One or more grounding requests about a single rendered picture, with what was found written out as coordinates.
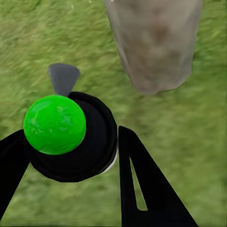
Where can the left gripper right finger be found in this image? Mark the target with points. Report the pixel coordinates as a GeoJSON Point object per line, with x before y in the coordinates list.
{"type": "Point", "coordinates": [165, 208]}

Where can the tree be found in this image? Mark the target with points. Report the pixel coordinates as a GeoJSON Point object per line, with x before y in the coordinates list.
{"type": "Point", "coordinates": [155, 40]}

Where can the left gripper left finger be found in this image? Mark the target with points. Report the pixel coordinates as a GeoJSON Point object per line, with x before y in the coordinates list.
{"type": "Point", "coordinates": [13, 164]}

